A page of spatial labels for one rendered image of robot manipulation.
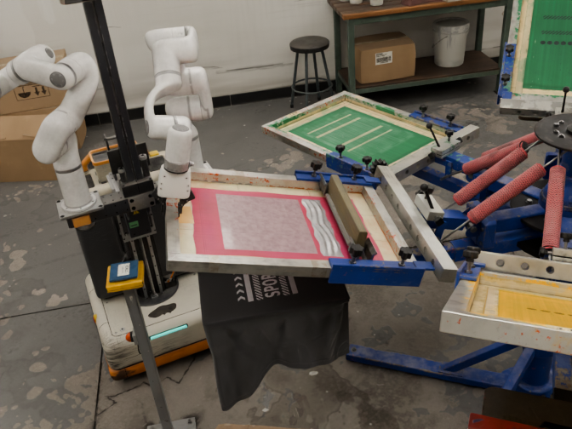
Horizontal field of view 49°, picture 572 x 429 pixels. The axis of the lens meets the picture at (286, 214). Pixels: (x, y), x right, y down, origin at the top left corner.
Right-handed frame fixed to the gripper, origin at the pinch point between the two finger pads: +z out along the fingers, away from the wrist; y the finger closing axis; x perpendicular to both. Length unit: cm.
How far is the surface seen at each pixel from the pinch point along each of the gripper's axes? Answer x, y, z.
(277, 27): -380, -104, 33
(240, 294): 10.9, -24.9, 25.1
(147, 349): -10, 3, 70
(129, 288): -5.4, 11.1, 37.1
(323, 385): -27, -82, 108
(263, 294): 12.5, -32.3, 23.0
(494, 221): 7, -110, -8
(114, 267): -14.0, 16.9, 34.5
